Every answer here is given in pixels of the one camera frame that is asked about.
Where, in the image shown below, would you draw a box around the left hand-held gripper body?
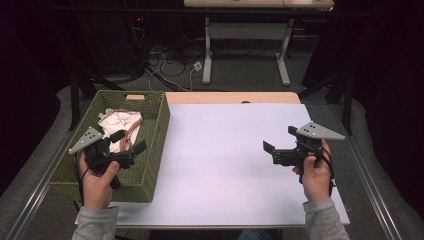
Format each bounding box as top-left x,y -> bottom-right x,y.
68,126 -> 138,190

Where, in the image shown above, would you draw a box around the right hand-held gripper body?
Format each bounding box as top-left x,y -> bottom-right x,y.
271,121 -> 346,185

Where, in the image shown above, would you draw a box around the green woven basket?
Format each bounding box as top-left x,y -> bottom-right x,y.
47,89 -> 171,204

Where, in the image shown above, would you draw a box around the white cloth bag brown strap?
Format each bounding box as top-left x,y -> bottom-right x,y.
97,107 -> 144,155

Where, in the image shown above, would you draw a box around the person's right hand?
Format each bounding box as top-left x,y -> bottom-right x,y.
291,139 -> 333,204

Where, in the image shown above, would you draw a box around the person's left hand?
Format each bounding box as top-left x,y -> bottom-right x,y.
78,153 -> 121,211

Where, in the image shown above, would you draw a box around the white table mat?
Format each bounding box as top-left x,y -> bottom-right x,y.
74,102 -> 351,227

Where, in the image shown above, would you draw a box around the black metal stand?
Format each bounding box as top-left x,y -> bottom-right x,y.
67,66 -> 126,132
297,71 -> 355,136

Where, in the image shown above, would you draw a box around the dark curtain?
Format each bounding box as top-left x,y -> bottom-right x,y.
0,0 -> 73,196
336,0 -> 424,211

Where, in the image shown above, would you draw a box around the desk with white legs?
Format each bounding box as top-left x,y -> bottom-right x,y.
183,0 -> 335,87

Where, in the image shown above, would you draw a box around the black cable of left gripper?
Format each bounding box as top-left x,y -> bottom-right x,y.
72,153 -> 90,205

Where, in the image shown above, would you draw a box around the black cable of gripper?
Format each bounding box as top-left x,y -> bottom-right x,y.
72,153 -> 90,205
320,146 -> 337,198

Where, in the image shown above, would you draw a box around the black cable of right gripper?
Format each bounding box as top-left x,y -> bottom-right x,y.
320,146 -> 337,198

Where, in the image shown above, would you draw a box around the white floor cable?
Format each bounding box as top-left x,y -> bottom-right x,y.
143,52 -> 201,92

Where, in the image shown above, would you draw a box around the metal rail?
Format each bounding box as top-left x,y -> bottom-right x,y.
4,131 -> 74,240
344,133 -> 403,240

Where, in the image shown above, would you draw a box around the black floor cables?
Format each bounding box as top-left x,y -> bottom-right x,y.
145,41 -> 209,79

